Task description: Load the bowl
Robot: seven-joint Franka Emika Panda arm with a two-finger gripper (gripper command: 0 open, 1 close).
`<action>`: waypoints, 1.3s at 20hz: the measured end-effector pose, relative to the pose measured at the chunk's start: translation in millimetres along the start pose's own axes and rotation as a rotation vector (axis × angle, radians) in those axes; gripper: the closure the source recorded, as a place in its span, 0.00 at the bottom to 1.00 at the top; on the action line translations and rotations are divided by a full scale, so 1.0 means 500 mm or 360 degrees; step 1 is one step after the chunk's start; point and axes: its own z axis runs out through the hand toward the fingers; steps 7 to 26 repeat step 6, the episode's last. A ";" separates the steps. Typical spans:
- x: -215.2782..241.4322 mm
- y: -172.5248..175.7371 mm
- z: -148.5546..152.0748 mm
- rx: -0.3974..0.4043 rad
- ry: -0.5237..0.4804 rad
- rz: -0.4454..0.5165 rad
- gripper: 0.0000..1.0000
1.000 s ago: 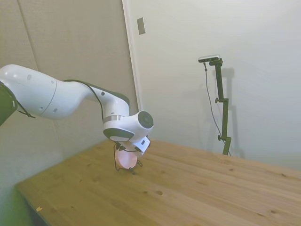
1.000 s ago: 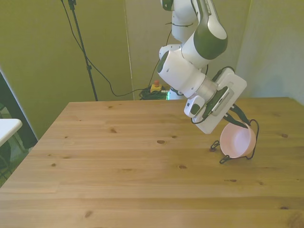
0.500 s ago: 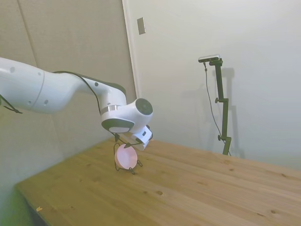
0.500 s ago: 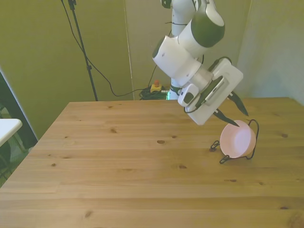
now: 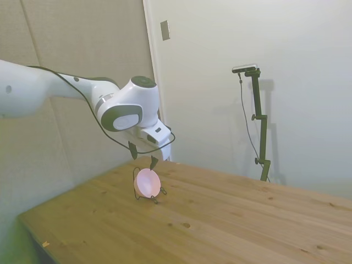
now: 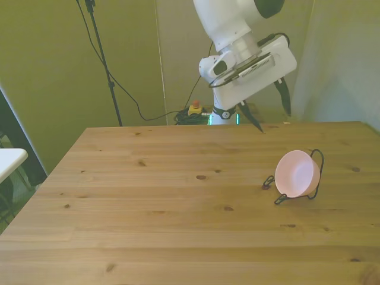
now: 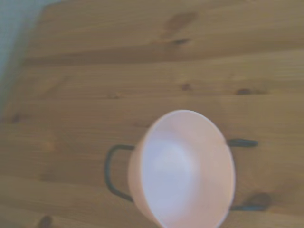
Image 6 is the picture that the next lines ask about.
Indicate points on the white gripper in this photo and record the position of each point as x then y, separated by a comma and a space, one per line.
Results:
261, 81

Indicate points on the pink plastic bowl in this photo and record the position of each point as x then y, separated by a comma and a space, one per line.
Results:
294, 175

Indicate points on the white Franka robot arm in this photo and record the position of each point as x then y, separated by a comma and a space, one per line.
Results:
222, 20

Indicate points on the yellow emergency stop button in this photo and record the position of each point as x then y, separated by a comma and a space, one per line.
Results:
195, 110

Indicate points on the black tripod pole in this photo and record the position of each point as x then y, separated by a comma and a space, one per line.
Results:
101, 53

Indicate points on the dark grey upright panel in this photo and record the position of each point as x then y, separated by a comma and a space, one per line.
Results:
17, 139

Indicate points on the white side table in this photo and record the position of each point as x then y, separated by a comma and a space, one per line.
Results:
10, 160

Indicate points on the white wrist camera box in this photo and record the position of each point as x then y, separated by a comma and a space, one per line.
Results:
255, 66

